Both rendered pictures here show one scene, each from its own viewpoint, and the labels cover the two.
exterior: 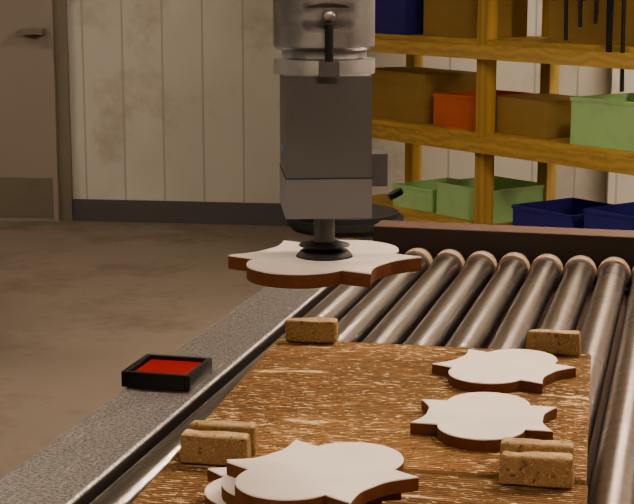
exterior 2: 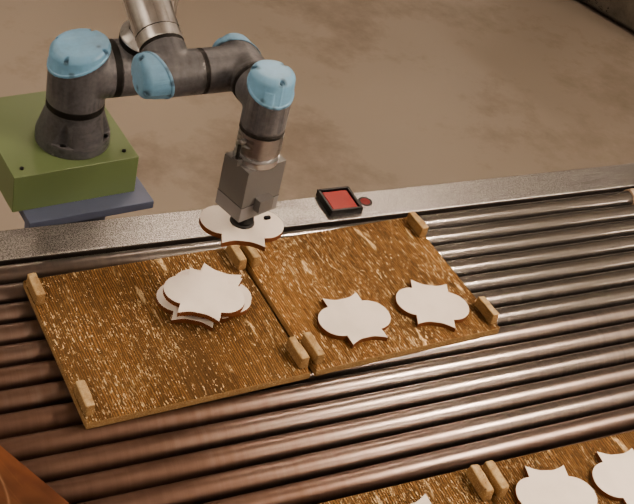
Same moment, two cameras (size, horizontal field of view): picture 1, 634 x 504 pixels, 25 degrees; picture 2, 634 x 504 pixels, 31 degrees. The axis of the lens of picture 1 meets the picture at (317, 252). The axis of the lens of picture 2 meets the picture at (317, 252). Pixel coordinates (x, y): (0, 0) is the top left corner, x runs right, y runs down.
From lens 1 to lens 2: 153 cm
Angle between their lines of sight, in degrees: 46
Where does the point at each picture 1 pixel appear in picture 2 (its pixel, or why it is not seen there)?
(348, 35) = (249, 152)
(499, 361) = (436, 300)
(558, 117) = not seen: outside the picture
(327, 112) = (233, 175)
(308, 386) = (350, 251)
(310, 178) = (224, 194)
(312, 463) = (207, 289)
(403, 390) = (375, 282)
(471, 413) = (351, 313)
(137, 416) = (285, 215)
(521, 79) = not seen: outside the picture
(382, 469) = (218, 309)
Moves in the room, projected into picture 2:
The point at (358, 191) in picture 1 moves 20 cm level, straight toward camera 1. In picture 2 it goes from (236, 210) to (132, 240)
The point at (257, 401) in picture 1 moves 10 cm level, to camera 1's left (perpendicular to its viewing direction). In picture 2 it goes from (316, 244) to (286, 215)
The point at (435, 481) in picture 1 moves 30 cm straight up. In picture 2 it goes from (273, 327) to (306, 197)
